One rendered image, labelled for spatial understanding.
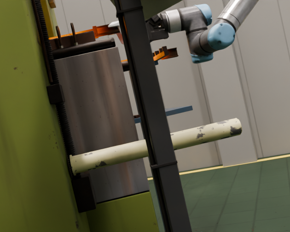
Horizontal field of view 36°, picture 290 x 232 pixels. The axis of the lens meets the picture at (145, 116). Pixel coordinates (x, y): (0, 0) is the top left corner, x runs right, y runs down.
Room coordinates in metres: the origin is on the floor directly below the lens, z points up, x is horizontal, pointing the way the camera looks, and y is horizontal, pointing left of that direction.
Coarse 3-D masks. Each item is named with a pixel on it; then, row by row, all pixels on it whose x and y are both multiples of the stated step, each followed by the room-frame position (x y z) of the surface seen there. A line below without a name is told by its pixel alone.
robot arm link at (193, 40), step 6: (192, 30) 1.48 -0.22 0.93; (198, 30) 1.47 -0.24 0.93; (204, 30) 1.48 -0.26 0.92; (186, 36) 1.51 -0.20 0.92; (192, 36) 1.48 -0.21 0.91; (198, 36) 1.44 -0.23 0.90; (192, 42) 1.48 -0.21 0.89; (198, 42) 1.43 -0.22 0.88; (192, 48) 1.48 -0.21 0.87; (198, 48) 1.45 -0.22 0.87; (192, 54) 1.49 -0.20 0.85; (198, 54) 1.48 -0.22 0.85; (204, 54) 1.46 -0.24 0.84; (210, 54) 1.48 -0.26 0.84; (192, 60) 1.50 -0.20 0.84; (198, 60) 1.48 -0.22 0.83; (204, 60) 1.48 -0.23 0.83
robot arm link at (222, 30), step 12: (240, 0) 1.39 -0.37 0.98; (252, 0) 1.40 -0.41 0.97; (228, 12) 1.38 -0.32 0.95; (240, 12) 1.38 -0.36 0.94; (216, 24) 1.36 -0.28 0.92; (228, 24) 1.34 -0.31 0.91; (240, 24) 1.39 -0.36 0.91; (204, 36) 1.39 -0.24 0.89; (216, 36) 1.33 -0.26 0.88; (228, 36) 1.34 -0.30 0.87; (204, 48) 1.42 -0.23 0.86; (216, 48) 1.37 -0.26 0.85
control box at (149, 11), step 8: (112, 0) 1.07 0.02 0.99; (144, 0) 0.98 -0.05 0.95; (152, 0) 0.96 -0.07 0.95; (160, 0) 0.95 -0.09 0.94; (168, 0) 0.93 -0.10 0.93; (176, 0) 0.91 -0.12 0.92; (144, 8) 1.00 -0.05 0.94; (152, 8) 0.98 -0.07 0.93; (160, 8) 0.96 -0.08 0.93; (144, 16) 1.02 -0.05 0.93; (152, 16) 1.00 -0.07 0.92
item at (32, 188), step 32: (0, 0) 1.02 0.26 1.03; (0, 32) 1.02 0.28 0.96; (32, 32) 1.03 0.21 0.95; (0, 64) 1.02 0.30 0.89; (32, 64) 1.03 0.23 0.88; (0, 96) 1.02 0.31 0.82; (32, 96) 1.02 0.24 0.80; (0, 128) 1.02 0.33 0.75; (32, 128) 1.02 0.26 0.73; (0, 160) 1.01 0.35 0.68; (32, 160) 1.02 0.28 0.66; (64, 160) 1.06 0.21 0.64; (0, 192) 1.01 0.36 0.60; (32, 192) 1.02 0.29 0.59; (64, 192) 1.03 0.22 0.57; (0, 224) 1.01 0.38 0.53; (32, 224) 1.02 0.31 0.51; (64, 224) 1.02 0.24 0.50
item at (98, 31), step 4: (108, 24) 1.47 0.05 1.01; (96, 28) 1.46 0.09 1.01; (100, 28) 1.48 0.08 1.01; (104, 28) 1.48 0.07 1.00; (108, 28) 1.48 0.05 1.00; (112, 28) 1.48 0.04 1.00; (116, 28) 1.48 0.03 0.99; (76, 32) 1.46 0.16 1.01; (80, 32) 1.46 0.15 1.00; (96, 32) 1.46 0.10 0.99; (100, 32) 1.48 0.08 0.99; (104, 32) 1.47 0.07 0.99; (108, 32) 1.47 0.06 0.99; (112, 32) 1.47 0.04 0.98; (116, 32) 1.49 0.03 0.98; (56, 36) 1.46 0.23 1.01; (96, 36) 1.47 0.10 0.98
